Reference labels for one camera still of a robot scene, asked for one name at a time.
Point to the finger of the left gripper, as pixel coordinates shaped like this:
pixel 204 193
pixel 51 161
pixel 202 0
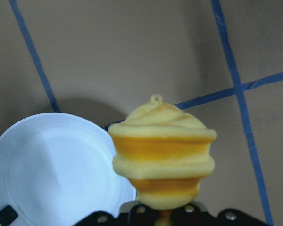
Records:
pixel 8 215

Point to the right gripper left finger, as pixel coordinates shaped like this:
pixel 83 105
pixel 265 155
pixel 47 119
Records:
pixel 138 215

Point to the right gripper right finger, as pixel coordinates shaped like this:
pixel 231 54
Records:
pixel 194 215

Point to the blue plate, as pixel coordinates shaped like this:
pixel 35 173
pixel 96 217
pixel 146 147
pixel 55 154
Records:
pixel 56 169

